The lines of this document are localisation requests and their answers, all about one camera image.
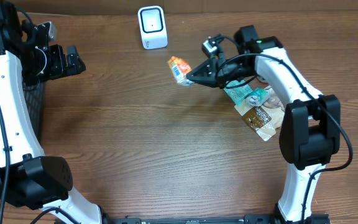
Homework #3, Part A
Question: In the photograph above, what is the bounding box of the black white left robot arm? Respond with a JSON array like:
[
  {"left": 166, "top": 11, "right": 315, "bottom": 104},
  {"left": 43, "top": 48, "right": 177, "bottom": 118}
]
[{"left": 0, "top": 1, "right": 110, "bottom": 223}]

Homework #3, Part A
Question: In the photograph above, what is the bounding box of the grey plastic shopping basket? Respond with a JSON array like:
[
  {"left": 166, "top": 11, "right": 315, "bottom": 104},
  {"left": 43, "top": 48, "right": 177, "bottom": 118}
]
[{"left": 24, "top": 84, "right": 45, "bottom": 141}]

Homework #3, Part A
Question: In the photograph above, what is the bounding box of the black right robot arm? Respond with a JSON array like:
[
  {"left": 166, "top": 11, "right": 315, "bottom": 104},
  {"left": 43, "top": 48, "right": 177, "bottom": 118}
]
[{"left": 186, "top": 26, "right": 341, "bottom": 223}]

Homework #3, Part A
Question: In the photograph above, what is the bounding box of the teal Kleenex tissue pack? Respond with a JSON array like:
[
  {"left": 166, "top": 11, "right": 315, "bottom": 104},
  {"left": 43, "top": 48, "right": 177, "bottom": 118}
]
[{"left": 246, "top": 88, "right": 270, "bottom": 106}]

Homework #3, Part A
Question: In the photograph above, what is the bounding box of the beige clear plastic pouch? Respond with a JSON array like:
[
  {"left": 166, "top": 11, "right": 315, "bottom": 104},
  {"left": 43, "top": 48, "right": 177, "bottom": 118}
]
[{"left": 234, "top": 86, "right": 285, "bottom": 141}]

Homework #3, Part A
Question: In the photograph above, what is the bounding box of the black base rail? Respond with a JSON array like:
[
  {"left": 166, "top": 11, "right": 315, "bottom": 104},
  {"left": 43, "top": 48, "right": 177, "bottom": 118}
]
[{"left": 54, "top": 213, "right": 332, "bottom": 224}]

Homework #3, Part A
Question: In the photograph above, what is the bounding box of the white barcode scanner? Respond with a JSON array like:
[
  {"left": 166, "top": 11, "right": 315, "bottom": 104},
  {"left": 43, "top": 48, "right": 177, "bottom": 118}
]
[{"left": 137, "top": 5, "right": 168, "bottom": 50}]

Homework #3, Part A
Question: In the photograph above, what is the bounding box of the green toilet tissue wipes pack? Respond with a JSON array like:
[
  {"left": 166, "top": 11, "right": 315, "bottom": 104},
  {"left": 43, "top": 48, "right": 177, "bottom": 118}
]
[{"left": 224, "top": 80, "right": 252, "bottom": 105}]

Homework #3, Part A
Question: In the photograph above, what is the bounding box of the orange red tissue pack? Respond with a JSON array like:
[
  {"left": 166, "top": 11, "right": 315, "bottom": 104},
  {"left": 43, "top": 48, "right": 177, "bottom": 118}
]
[{"left": 167, "top": 56, "right": 194, "bottom": 86}]

